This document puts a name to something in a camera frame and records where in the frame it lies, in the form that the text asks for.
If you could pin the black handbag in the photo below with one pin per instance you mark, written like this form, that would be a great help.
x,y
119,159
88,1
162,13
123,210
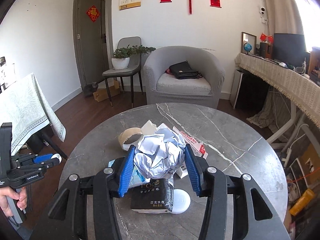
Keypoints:
x,y
183,71

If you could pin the wooden picture frame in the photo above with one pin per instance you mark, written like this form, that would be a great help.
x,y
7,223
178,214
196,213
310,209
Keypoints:
x,y
252,39

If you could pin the blue white tissue pack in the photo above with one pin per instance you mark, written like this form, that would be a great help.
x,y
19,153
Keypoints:
x,y
136,180

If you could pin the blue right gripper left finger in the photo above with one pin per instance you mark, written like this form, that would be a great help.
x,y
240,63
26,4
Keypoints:
x,y
125,172

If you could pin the white paper ball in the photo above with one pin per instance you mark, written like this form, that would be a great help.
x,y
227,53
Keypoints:
x,y
160,154

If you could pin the yellow bottle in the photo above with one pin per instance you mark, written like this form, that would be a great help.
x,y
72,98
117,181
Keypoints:
x,y
303,201

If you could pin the potted bonsai plant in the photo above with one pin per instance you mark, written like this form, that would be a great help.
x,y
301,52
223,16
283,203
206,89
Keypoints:
x,y
121,56

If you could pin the white torn cardboard box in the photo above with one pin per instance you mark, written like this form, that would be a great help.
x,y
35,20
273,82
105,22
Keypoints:
x,y
197,147

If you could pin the grey dining chair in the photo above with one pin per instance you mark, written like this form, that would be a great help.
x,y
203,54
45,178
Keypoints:
x,y
133,68

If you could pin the beige fringed desk cloth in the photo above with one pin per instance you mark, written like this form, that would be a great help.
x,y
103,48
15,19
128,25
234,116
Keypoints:
x,y
302,91

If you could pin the white patterned tablecloth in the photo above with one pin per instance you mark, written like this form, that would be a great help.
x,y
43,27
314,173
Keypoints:
x,y
24,105

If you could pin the small blue globe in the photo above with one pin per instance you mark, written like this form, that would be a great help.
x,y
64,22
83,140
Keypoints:
x,y
247,47

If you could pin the brown tape roll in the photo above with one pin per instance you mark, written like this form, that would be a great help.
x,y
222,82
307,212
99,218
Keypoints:
x,y
129,137

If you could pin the round grey marble table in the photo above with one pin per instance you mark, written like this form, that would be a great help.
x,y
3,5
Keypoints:
x,y
232,146

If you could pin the brown cardboard box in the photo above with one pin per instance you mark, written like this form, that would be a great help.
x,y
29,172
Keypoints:
x,y
101,93

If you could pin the grey armchair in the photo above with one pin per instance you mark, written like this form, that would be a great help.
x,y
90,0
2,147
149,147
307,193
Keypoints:
x,y
163,87

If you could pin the white plastic lid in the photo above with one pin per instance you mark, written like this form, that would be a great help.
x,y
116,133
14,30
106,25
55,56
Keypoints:
x,y
181,203

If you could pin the grey cat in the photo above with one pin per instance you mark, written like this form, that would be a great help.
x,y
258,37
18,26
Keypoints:
x,y
89,89

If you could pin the black tissue pack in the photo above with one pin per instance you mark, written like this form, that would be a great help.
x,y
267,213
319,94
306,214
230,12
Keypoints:
x,y
157,196

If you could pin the red fu door sticker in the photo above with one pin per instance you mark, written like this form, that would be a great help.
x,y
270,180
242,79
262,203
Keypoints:
x,y
93,13

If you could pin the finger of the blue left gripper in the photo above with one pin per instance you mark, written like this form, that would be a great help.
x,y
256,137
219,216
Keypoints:
x,y
42,158
54,161

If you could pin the grey door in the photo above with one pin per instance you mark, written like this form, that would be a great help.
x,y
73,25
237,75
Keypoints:
x,y
90,42

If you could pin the black computer monitor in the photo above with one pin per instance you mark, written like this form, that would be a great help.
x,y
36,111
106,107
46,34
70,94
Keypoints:
x,y
289,48

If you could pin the white security camera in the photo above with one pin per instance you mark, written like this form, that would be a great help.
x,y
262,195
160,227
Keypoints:
x,y
262,11

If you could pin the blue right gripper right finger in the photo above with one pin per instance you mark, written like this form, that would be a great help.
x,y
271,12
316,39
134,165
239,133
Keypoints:
x,y
194,170

